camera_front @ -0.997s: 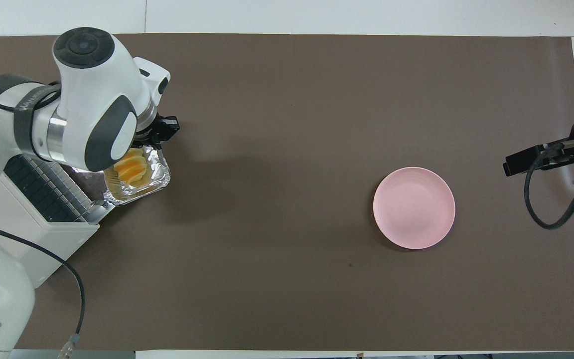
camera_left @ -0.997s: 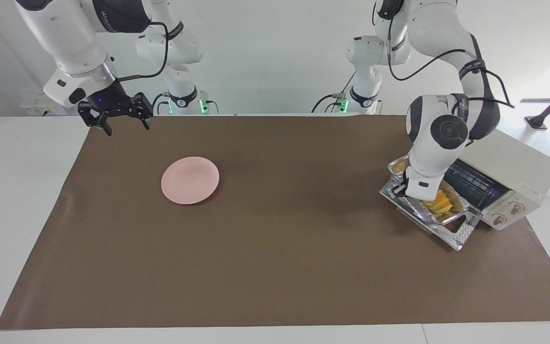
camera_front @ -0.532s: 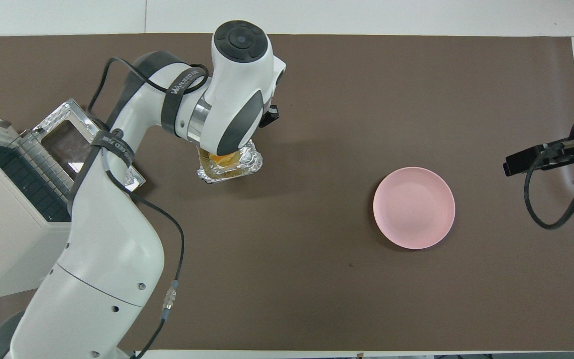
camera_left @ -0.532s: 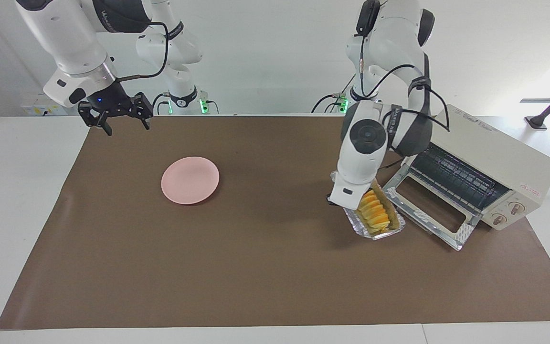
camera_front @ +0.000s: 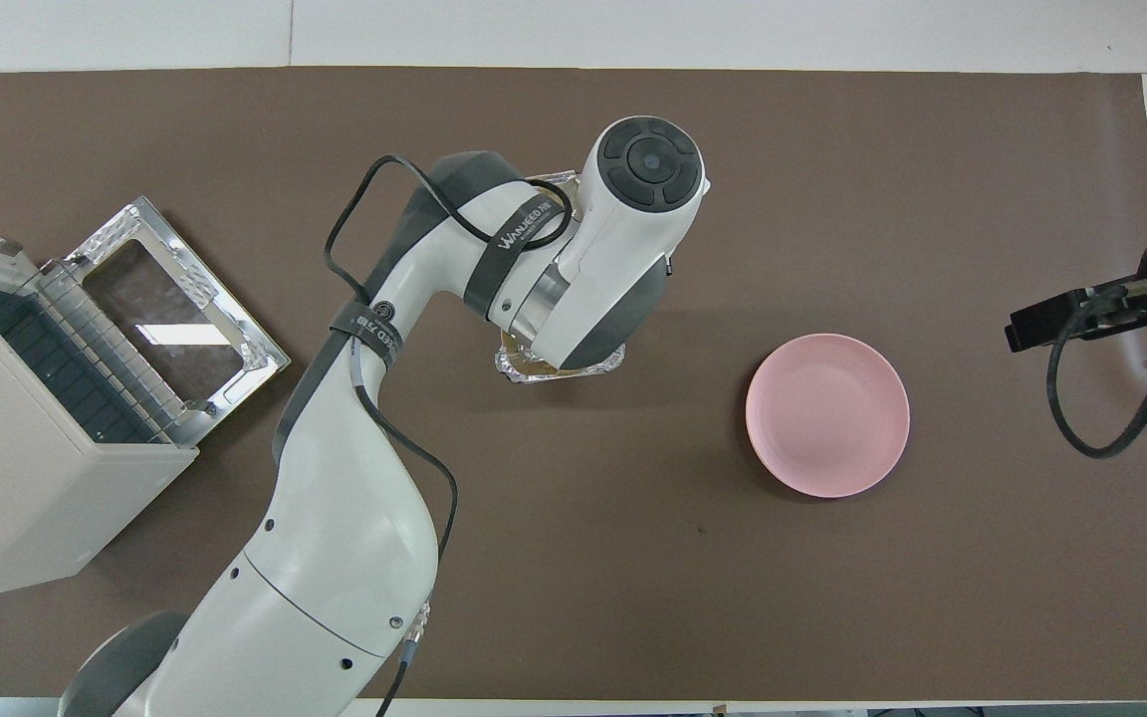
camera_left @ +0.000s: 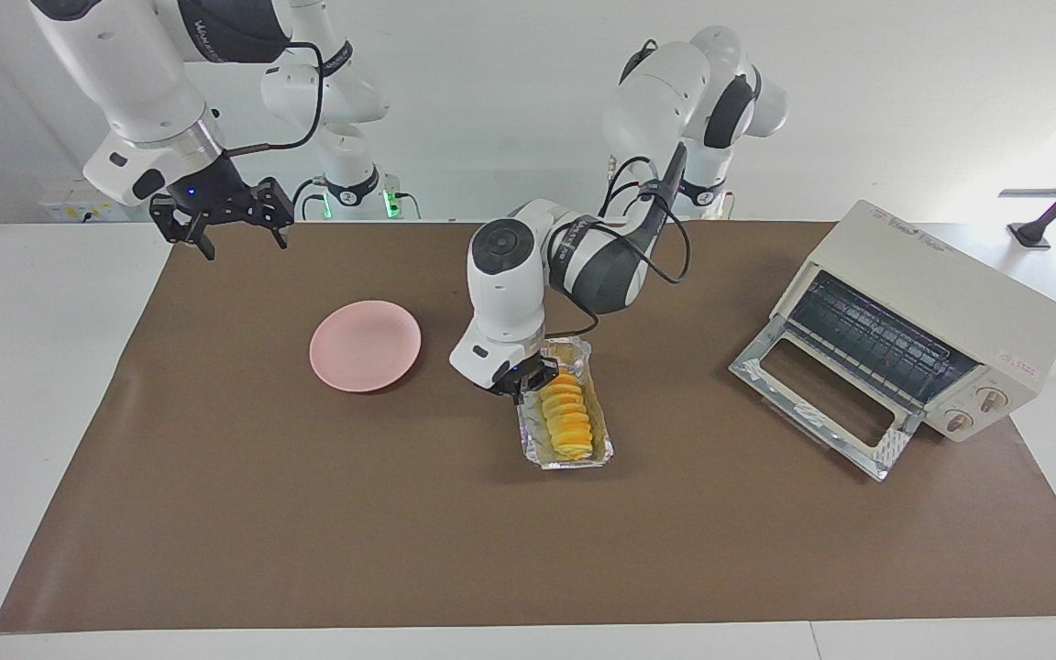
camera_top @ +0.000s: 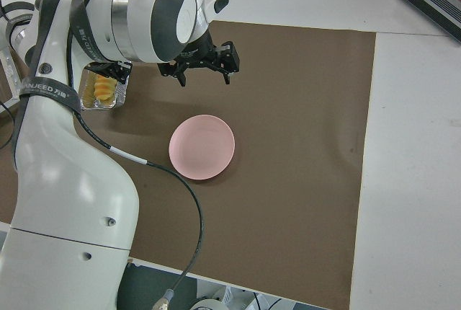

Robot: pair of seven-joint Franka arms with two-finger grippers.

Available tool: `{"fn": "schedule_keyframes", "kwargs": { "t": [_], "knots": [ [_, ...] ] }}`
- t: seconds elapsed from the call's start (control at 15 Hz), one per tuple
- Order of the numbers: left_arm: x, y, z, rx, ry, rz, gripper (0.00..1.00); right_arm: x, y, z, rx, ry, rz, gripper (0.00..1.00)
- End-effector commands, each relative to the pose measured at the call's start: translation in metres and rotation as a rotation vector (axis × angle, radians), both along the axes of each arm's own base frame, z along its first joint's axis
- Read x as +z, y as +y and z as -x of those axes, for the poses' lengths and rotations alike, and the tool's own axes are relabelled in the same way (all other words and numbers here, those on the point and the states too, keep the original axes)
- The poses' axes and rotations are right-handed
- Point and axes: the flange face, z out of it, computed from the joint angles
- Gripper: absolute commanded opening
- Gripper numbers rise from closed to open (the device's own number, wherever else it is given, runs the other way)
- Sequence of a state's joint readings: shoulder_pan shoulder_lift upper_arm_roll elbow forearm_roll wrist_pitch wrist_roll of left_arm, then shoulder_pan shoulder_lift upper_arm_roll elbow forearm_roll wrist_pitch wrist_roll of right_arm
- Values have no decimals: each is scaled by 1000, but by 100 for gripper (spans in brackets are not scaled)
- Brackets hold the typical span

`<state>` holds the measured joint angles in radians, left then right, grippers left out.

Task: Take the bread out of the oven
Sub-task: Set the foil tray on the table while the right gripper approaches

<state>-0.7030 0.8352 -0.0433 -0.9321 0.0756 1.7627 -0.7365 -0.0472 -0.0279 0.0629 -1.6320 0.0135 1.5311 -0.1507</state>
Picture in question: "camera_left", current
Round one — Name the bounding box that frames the golden ridged bread loaf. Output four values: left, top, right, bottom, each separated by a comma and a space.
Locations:
539, 371, 595, 461

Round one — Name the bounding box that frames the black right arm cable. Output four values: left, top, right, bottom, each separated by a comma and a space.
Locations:
219, 41, 325, 159

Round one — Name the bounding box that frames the cream toaster oven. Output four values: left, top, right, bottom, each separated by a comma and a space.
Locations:
771, 200, 1056, 444

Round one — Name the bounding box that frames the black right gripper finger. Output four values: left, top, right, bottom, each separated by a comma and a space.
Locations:
150, 195, 215, 262
251, 180, 295, 250

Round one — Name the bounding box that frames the aluminium foil tray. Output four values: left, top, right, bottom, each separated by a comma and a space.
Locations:
516, 336, 615, 471

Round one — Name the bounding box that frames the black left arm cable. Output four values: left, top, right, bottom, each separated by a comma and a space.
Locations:
546, 156, 693, 342

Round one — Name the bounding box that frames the pink round plate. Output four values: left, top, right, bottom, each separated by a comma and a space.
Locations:
309, 300, 423, 393

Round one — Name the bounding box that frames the black base cable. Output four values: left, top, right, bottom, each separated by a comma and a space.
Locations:
289, 178, 324, 221

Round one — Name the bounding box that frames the glass oven door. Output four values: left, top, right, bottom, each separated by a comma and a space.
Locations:
728, 328, 926, 483

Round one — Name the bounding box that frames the oven wire rack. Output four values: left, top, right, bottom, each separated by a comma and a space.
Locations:
786, 272, 980, 406

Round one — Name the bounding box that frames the brown table mat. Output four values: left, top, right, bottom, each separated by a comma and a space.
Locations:
0, 220, 1056, 633

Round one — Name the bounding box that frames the white wall socket box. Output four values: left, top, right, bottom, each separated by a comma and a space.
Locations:
39, 181, 116, 223

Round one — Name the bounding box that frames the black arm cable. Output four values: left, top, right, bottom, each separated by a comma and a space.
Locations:
219, 41, 325, 159
546, 156, 693, 342

